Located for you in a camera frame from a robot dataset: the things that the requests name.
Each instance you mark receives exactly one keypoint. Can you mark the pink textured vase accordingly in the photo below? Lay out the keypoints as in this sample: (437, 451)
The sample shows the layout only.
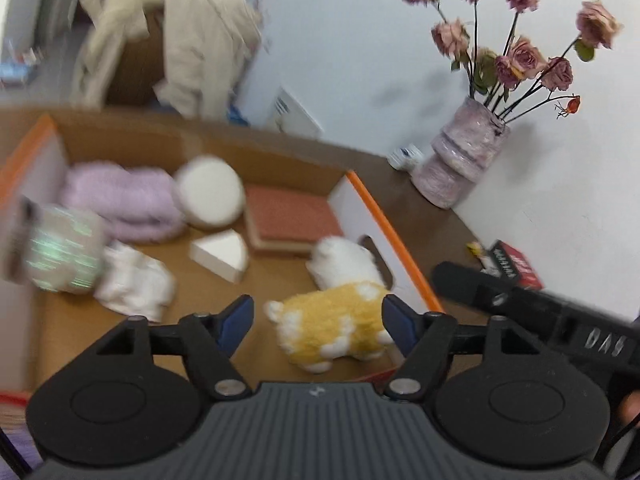
(460, 160)

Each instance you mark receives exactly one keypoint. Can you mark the pink and white layered sponge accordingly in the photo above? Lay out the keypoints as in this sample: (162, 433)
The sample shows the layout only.
(290, 215)

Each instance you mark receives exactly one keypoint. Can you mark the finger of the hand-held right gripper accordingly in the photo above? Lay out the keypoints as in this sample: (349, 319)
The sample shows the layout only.
(475, 285)

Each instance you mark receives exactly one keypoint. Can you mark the beige coat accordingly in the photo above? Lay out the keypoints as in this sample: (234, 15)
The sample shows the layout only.
(200, 45)

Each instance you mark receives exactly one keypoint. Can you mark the white round sponge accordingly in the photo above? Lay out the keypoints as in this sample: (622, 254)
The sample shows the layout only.
(210, 192)

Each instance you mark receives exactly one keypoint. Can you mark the yellow plush toy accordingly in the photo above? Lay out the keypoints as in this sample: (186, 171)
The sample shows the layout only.
(325, 325)

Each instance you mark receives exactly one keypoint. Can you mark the white striped box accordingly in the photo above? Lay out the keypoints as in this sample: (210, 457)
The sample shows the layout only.
(297, 112)

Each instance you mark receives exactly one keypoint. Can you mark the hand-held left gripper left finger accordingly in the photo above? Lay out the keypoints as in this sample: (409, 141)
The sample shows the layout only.
(235, 322)

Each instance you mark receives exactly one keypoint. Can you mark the printed cardboard box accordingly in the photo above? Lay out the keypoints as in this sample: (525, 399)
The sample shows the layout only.
(150, 140)

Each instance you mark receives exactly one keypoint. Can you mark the white wedge sponge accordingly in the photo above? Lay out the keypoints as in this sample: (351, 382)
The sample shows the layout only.
(222, 255)

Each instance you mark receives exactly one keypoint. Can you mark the lavender fluffy towel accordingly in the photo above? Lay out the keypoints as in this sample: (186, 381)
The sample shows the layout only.
(125, 200)

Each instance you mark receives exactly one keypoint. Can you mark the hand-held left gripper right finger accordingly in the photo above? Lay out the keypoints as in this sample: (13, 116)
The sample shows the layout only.
(400, 322)

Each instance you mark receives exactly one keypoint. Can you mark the dried pink roses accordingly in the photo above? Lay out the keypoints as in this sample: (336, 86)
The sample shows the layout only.
(520, 57)

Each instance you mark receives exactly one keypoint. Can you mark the red box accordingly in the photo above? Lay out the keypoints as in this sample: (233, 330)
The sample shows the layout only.
(517, 265)

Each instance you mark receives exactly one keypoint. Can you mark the white cloth toy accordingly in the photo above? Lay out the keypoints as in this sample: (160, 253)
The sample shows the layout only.
(137, 282)

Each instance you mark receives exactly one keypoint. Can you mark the white plush toy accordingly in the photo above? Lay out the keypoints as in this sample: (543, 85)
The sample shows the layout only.
(345, 260)

